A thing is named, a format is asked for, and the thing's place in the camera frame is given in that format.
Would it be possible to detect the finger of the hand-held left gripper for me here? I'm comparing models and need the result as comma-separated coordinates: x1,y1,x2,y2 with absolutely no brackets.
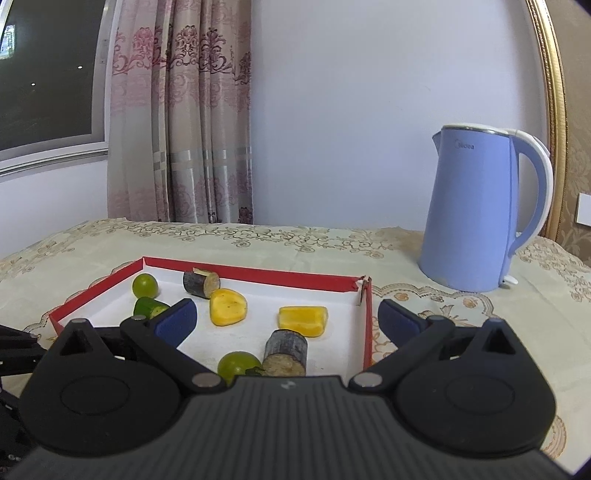
0,324,49,371
0,375,29,459

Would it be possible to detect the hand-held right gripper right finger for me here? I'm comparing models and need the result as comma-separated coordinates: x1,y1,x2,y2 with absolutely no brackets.
347,298,541,394

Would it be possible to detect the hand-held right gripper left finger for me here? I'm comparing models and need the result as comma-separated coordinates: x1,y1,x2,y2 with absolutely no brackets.
55,298,228,394

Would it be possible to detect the green pepper chunk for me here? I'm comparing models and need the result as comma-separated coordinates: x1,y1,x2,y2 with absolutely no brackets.
134,298,171,320

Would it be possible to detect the sugarcane piece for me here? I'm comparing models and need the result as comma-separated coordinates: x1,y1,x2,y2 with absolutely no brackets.
262,329,308,377
183,268,221,299

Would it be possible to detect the green tomato with stem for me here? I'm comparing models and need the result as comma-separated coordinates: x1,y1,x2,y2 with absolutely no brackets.
132,273,160,298

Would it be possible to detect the yellow mango piece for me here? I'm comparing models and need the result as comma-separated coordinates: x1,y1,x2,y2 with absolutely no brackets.
209,288,248,327

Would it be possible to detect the round green plum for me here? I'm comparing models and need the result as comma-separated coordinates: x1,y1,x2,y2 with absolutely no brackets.
218,352,265,387

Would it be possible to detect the red cardboard box tray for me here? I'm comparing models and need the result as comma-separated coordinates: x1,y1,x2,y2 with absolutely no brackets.
48,256,374,371

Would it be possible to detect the yellow blocky wedge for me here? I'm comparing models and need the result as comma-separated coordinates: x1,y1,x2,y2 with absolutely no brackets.
278,305,329,337

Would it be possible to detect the light blue electric kettle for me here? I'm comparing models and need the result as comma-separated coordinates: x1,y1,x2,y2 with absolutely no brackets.
418,124,554,293

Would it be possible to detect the pink floral curtain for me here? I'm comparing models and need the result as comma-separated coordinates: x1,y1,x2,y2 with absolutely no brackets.
107,0,254,225

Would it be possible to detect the gold framed wall panel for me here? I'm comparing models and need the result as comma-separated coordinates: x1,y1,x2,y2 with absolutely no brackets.
526,0,591,269

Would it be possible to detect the window with white frame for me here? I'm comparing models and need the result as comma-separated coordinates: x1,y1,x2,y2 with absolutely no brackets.
0,0,112,174

